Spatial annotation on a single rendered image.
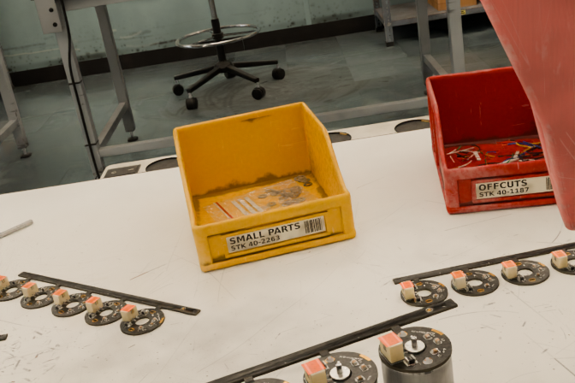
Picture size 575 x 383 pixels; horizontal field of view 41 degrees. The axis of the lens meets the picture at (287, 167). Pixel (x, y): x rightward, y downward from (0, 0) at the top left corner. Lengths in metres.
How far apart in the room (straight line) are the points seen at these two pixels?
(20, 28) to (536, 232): 4.50
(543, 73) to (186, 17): 4.49
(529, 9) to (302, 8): 4.46
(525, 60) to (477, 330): 0.24
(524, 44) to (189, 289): 0.33
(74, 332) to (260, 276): 0.11
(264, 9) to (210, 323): 4.23
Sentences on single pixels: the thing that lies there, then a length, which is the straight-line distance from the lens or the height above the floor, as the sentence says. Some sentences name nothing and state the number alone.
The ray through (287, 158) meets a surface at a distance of 0.57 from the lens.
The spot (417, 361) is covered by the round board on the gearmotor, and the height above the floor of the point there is 0.81.
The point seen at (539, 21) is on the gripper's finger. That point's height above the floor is 0.93.
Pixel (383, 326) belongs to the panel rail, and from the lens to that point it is 0.28.
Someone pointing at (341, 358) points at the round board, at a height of 0.81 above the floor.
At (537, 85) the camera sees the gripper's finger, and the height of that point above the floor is 0.92.
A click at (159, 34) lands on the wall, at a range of 4.68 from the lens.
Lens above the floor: 0.97
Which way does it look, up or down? 21 degrees down
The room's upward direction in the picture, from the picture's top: 9 degrees counter-clockwise
